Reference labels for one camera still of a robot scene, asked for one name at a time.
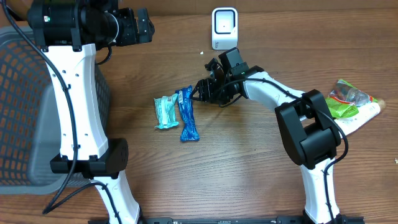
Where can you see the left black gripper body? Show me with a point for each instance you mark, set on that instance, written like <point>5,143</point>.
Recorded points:
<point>128,30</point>

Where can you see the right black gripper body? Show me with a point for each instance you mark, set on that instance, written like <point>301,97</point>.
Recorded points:
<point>212,88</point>

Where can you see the mint green white packet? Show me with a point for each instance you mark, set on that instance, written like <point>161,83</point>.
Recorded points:
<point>165,111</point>

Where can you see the blue snack packet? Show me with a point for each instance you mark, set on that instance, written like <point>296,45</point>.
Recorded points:
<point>185,106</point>

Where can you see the green gummy candy bag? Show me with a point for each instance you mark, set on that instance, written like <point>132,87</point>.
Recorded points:
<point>344,100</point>

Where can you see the white tube with gold cap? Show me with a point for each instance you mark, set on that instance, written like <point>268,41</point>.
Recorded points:
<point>365,114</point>

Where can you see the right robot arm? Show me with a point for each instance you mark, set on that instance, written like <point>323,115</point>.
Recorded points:
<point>309,133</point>

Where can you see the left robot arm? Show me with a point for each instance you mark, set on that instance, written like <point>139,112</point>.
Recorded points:
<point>67,36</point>

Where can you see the white barcode scanner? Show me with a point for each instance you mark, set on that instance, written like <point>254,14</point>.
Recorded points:
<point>224,28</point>

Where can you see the grey plastic mesh basket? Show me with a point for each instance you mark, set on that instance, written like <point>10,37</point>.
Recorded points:
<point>30,128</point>

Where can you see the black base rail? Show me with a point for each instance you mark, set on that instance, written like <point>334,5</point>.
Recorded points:
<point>278,220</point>

